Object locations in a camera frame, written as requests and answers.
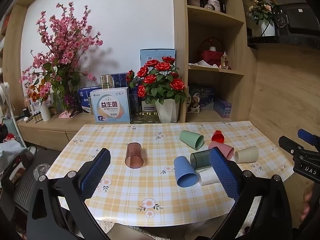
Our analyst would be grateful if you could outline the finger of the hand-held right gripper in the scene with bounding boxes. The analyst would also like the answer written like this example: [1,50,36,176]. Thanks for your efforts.
[297,128,320,147]
[278,135,304,159]

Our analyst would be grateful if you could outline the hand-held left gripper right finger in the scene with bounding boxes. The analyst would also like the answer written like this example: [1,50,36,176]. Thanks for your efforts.
[209,147,294,240]

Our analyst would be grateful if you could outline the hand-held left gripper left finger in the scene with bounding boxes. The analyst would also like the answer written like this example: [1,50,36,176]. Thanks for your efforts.
[26,148,112,240]

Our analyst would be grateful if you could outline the white cup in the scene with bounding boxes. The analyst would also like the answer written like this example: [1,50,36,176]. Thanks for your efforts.
[195,169,220,186]

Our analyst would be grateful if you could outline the pink cup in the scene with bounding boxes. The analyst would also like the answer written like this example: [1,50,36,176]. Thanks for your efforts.
[208,141,235,159]

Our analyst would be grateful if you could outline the cream cup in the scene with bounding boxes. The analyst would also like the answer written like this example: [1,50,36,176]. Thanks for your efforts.
[234,146,259,164]

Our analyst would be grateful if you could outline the transparent dark green cup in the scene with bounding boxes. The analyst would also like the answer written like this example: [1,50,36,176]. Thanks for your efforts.
[190,149,213,170]

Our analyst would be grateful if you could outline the transparent red cup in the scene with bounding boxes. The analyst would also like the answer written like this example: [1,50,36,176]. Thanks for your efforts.
[211,130,225,143]

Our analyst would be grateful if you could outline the blue cup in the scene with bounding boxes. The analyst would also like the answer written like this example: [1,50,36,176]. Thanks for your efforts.
[174,156,199,188]

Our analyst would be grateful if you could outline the transparent brown cup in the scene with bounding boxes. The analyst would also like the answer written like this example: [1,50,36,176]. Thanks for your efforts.
[124,142,145,168]

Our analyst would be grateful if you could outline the light green cup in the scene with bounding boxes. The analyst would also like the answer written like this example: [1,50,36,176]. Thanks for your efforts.
[179,130,205,150]

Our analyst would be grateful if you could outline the person's right hand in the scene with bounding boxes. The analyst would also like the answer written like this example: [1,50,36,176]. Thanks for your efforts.
[299,184,315,222]

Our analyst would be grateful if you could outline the yellow plaid floral tablecloth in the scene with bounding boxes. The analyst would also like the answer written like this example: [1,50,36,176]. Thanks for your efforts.
[46,120,295,228]

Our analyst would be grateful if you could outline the crumpled clear plastic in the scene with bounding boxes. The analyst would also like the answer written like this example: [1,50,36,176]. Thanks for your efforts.
[34,164,50,180]

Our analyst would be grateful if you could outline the wooden sideboard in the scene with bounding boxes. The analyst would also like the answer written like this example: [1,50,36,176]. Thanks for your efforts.
[16,109,250,153]

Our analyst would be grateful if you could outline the purple blue box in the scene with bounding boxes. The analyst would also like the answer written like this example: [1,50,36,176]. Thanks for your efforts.
[213,98,232,118]

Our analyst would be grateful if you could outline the white printed box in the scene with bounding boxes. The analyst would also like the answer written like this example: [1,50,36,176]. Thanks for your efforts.
[90,87,132,123]

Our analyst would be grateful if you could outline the black ribbed mat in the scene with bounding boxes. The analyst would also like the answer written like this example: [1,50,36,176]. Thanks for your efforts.
[12,149,65,213]

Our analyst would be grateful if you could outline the gold tray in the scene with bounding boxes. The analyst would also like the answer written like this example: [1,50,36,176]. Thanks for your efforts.
[131,112,160,124]

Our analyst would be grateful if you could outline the brown snack box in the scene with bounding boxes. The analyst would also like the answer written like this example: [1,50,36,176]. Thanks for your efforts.
[186,96,200,114]

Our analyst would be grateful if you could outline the blue and white box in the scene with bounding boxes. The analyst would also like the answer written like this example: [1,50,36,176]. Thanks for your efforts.
[78,86,102,113]

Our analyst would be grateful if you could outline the blue snack box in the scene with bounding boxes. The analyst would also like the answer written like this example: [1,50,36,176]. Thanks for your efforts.
[189,84,215,110]

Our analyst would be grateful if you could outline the white vase with small flowers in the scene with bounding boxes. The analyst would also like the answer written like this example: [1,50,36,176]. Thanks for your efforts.
[26,79,53,122]

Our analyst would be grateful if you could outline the red rose bouquet white pot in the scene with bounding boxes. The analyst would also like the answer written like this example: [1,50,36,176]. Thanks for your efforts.
[126,56,187,124]

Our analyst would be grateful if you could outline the dark blue box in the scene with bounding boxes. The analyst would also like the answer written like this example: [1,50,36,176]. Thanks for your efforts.
[111,73,130,89]

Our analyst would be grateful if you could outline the white cloth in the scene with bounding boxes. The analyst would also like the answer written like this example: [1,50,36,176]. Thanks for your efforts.
[189,60,218,68]

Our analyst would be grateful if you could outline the pink rose bouquet white pot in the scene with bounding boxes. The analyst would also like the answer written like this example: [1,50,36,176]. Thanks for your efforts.
[249,0,279,37]

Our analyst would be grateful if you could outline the red basket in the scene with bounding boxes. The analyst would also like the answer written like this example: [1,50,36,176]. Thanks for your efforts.
[198,37,224,67]

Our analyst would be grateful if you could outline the white standing fan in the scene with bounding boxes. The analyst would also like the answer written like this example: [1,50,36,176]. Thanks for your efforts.
[0,81,25,147]

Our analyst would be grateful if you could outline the pink blossom flower arrangement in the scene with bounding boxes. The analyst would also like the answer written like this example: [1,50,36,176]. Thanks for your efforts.
[20,2,103,113]

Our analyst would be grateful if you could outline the light blue tall box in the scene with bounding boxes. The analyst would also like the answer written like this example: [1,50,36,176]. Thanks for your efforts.
[140,49,176,68]

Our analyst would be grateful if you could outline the wooden shelf unit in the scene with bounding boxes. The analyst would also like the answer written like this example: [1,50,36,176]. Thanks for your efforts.
[172,0,258,124]

